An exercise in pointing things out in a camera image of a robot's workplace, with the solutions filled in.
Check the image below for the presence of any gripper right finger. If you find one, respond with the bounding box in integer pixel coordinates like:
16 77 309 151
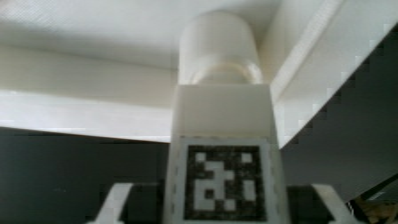
288 184 364 224

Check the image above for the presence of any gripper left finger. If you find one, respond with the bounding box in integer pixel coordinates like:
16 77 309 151
85 182 164 224

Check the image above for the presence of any white table leg with tag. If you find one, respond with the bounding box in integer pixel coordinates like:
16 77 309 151
164 11 292 224

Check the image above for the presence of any white square tabletop part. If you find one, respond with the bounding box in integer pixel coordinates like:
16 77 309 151
0 0 398 142

